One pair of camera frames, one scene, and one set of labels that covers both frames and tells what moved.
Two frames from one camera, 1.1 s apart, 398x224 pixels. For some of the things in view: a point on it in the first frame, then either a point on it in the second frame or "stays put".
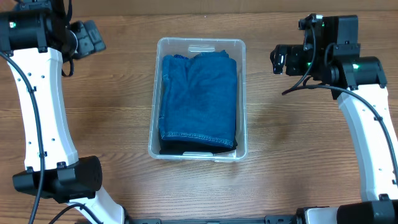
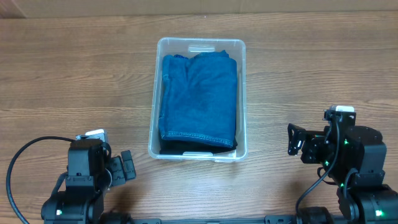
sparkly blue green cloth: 180,56 stays put
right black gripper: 278,59 -> 306,146
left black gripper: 92,42 -> 117,165
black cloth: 177,147 stays put
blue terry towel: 198,98 stays put
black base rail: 280,219 stays put
